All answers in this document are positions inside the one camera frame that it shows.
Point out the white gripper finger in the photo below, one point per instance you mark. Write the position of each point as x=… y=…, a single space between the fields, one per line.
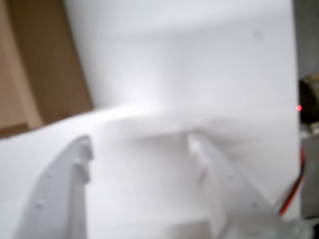
x=57 y=194
x=231 y=199

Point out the black device with red light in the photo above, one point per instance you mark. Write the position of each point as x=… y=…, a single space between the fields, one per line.
x=307 y=99

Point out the brown cardboard box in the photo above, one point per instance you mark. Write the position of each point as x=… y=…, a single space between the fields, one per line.
x=42 y=62

